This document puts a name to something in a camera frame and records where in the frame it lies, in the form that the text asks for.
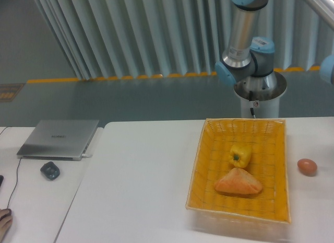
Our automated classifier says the person's hand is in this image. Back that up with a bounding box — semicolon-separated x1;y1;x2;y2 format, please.
0;209;13;241

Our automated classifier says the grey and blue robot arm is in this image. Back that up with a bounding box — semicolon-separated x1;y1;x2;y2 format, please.
215;0;333;85

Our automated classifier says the yellow bell pepper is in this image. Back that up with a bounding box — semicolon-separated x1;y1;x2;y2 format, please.
229;144;252;168

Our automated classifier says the black computer mouse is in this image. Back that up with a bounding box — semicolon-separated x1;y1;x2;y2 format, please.
6;209;12;216

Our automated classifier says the black keyboard edge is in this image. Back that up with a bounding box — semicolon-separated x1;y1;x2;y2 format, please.
0;175;4;187

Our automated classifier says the silver closed laptop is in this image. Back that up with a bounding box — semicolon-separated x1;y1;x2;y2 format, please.
17;120;99;160

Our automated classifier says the triangular toast sandwich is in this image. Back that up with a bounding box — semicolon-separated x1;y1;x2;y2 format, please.
214;168;263;194

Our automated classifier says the yellow wicker basket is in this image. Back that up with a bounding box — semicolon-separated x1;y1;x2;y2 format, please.
186;118;291;223

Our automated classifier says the brown egg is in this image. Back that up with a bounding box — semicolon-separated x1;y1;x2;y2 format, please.
297;158;317;176

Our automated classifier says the black mouse cable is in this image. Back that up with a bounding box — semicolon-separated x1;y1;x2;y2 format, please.
0;126;22;210

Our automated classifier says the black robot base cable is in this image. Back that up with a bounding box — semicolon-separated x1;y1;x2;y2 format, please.
248;90;256;119

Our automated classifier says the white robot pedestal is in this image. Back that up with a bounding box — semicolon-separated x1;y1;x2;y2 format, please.
234;72;287;119

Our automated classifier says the silver metal frame bar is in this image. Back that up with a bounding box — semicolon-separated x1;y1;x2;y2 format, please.
305;0;333;29

